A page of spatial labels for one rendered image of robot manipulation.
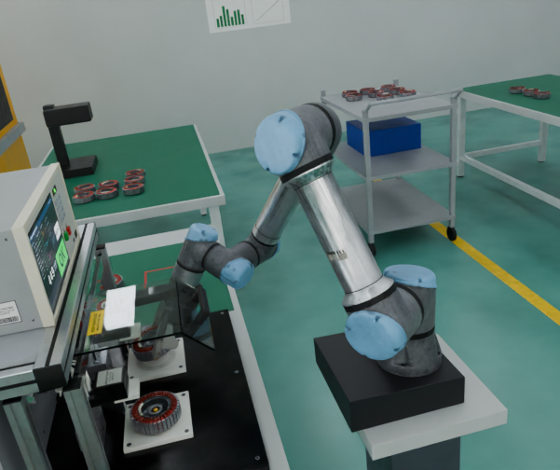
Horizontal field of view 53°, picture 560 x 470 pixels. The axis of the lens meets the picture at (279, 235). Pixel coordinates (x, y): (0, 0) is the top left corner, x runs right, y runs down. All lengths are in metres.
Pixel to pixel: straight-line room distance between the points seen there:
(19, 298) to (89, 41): 5.41
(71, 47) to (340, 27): 2.91
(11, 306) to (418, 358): 0.84
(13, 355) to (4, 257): 0.17
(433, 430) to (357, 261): 0.42
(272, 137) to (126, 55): 5.36
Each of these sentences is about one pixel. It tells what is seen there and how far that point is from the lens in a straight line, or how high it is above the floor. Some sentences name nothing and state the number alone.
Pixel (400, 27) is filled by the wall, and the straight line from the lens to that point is 6.98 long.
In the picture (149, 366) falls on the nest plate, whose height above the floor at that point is 0.78.
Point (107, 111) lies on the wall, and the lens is 6.49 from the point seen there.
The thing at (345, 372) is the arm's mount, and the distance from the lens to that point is 1.33.
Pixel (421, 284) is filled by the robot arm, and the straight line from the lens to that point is 1.23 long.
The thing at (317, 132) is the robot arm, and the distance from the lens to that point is 1.11.
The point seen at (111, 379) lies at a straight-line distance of 1.29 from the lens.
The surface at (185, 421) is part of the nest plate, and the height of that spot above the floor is 0.78.
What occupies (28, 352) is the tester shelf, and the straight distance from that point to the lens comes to 1.09.
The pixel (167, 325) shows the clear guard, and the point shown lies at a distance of 1.14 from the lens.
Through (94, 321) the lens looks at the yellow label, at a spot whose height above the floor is 1.07.
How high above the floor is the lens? 1.64
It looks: 24 degrees down
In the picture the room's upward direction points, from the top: 7 degrees counter-clockwise
